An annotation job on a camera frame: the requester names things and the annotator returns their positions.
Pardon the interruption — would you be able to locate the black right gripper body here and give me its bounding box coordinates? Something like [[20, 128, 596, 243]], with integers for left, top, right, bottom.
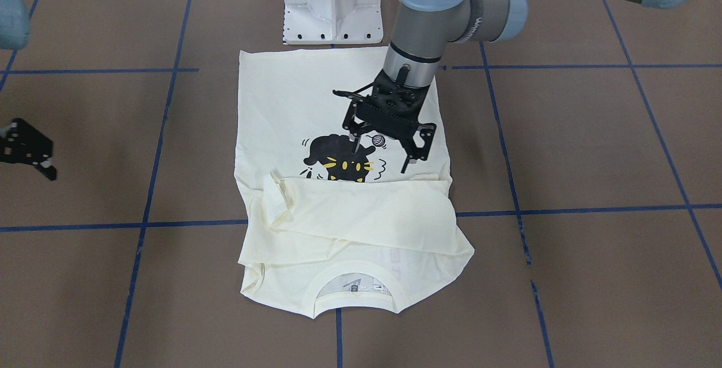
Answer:
[[1, 118, 54, 168]]

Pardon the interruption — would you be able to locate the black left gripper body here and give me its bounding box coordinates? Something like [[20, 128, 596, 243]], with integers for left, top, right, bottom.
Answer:
[[342, 69, 437, 151]]

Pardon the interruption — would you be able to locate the cream long-sleeve cat shirt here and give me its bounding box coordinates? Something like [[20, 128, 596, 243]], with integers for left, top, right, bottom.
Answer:
[[234, 47, 474, 318]]

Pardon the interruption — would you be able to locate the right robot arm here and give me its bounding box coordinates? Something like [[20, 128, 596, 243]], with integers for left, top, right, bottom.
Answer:
[[1, 0, 58, 181]]

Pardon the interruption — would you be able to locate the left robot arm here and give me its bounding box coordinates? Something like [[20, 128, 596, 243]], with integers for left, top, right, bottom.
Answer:
[[335, 0, 687, 162]]

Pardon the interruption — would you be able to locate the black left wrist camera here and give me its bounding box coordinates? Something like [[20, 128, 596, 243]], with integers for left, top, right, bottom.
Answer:
[[332, 83, 374, 108]]

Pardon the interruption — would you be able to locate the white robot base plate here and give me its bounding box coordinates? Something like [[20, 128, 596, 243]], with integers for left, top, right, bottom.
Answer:
[[282, 0, 384, 46]]

